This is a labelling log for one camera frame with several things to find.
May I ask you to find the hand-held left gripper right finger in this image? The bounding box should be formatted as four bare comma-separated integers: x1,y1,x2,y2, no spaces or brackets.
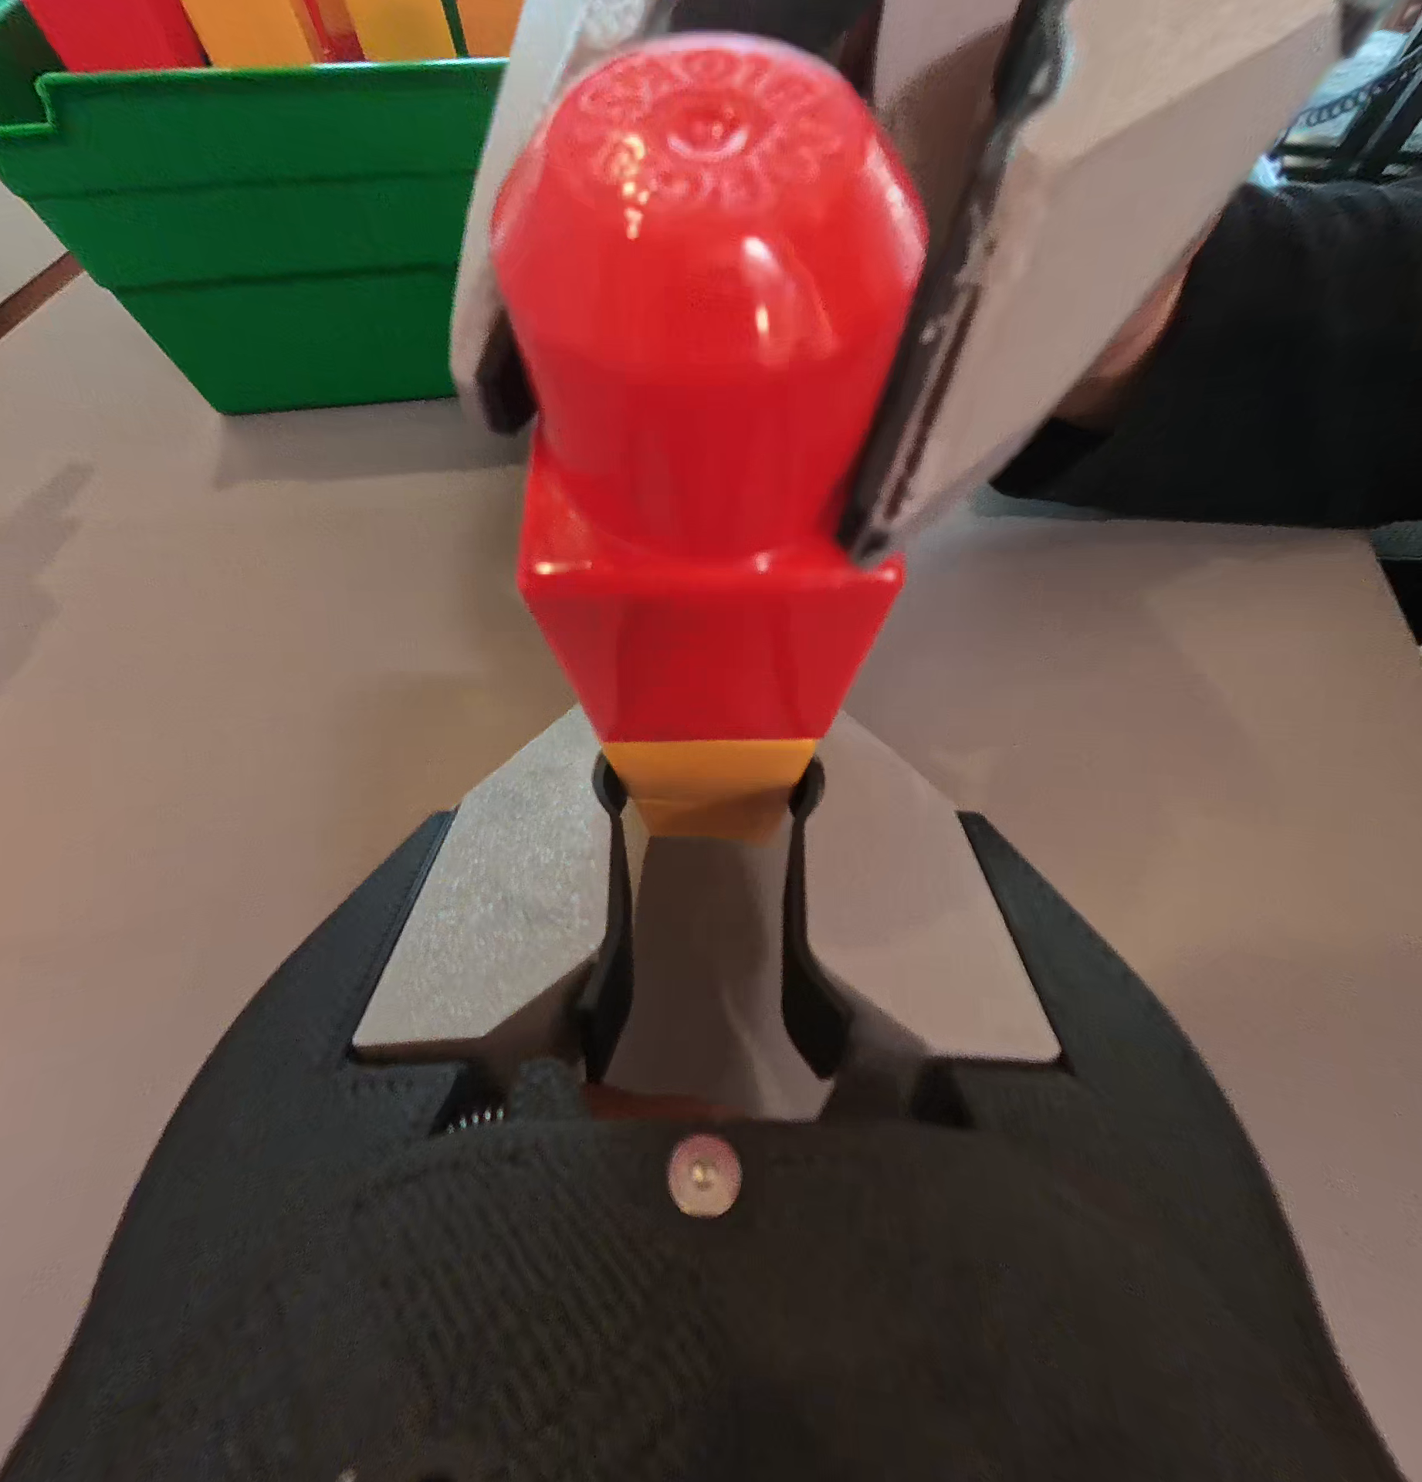
781,706,1066,1080

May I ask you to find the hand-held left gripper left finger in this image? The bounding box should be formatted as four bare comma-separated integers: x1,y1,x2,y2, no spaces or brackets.
354,706,644,1078

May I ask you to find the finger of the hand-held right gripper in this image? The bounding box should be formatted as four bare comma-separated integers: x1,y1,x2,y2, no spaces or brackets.
448,0,666,440
846,0,1354,562

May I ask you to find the person's right hand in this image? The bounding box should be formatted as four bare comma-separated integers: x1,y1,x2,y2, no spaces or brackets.
1055,250,1205,430

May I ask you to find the green plastic bin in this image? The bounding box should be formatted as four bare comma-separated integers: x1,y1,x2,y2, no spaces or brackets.
0,0,517,418

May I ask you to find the yellow mega block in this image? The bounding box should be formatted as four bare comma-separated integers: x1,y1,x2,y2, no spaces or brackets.
601,734,824,842
347,0,464,63
457,0,532,60
184,0,332,70

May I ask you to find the person's right forearm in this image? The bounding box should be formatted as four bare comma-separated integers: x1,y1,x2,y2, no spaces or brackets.
990,175,1422,530

